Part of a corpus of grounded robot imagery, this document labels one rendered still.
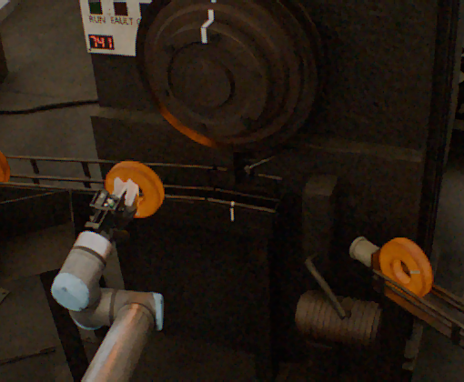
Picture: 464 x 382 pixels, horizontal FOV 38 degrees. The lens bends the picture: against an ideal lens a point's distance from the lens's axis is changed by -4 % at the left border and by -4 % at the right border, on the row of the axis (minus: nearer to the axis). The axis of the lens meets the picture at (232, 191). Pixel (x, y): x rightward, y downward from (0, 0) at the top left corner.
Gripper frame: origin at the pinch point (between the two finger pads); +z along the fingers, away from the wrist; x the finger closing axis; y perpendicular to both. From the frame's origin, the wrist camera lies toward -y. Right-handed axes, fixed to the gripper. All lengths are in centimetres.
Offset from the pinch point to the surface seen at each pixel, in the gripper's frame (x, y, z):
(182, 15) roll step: -13.4, 36.9, 22.5
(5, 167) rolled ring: 61, -21, 13
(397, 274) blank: -67, -18, -1
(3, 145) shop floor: 160, -112, 94
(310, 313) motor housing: -46, -32, -8
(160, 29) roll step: -6.4, 32.0, 22.7
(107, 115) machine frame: 21.7, -4.1, 25.6
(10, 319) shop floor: 75, -83, -12
